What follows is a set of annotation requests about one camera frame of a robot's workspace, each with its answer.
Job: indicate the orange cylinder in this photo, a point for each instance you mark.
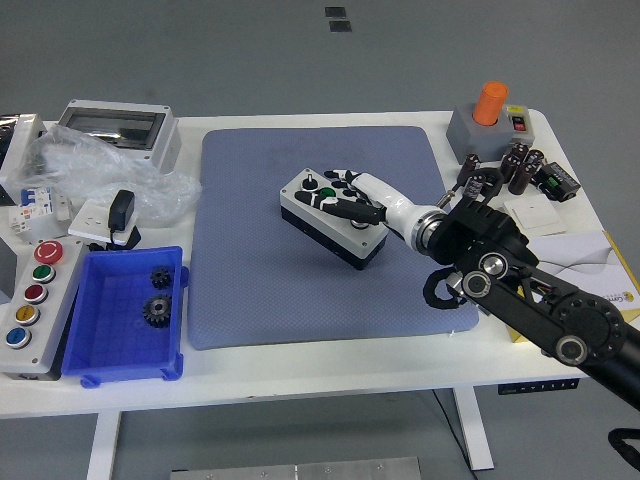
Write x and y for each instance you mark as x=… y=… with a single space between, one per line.
x=490 y=102

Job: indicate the white table leg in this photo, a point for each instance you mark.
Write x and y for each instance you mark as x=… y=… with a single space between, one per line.
x=475 y=430
x=104 y=445

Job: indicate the blue-grey fabric mat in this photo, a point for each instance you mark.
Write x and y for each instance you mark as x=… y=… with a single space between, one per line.
x=250 y=280

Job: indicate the grey five-button control box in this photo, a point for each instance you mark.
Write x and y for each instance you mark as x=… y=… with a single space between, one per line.
x=50 y=320

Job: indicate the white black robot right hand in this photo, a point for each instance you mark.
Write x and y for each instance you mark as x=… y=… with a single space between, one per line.
x=387 y=197

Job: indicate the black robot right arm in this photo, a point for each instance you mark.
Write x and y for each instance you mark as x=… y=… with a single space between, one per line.
x=500 y=235

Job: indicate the black table control panel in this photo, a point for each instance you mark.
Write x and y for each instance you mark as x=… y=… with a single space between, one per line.
x=537 y=386

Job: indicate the small black gear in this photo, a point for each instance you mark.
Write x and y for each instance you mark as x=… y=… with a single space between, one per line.
x=161 y=278

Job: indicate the white yellow-edged flat box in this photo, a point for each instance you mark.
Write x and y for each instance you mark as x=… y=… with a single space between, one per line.
x=575 y=255

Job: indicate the white wall switch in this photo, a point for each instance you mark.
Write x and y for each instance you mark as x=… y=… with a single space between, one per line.
x=532 y=215

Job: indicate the grey base block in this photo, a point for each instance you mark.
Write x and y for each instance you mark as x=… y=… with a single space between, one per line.
x=475 y=142

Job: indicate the white wall socket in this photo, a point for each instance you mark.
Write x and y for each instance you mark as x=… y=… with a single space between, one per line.
x=87 y=221

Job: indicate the white open enclosure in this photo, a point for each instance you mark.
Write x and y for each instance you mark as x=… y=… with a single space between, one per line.
x=27 y=135

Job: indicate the black power adapter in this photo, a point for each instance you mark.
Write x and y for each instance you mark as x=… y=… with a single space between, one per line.
x=121 y=210

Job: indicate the dark cylindrical capacitor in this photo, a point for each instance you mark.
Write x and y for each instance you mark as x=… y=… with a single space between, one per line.
x=469 y=167
x=520 y=151
x=535 y=159
x=521 y=179
x=510 y=167
x=472 y=190

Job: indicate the small white electrical module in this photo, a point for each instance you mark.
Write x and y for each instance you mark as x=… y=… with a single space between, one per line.
x=62 y=207

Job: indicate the grey rocker switch box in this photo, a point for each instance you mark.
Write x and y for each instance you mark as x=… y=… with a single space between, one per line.
x=520 y=125

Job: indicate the grey metal plate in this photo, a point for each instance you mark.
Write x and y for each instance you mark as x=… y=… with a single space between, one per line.
x=295 y=470

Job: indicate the black module green terminals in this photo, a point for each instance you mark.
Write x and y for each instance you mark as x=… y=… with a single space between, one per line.
x=557 y=181

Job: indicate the large black gear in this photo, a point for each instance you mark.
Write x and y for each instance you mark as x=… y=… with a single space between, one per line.
x=157 y=311

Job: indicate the blue plastic bin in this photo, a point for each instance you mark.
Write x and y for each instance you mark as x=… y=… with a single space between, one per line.
x=110 y=330

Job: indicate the grey windowed distribution box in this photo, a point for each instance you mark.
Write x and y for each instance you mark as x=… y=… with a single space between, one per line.
x=165 y=145

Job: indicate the grey four-button control box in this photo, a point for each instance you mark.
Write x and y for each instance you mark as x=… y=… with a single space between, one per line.
x=345 y=241

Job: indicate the clear plastic bag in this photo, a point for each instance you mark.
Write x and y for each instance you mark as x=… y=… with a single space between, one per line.
x=100 y=170

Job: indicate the dark floor socket cover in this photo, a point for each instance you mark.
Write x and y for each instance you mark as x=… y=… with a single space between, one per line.
x=335 y=11
x=340 y=26

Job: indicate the white circuit breaker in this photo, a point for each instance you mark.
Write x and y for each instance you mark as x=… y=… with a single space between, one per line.
x=30 y=210

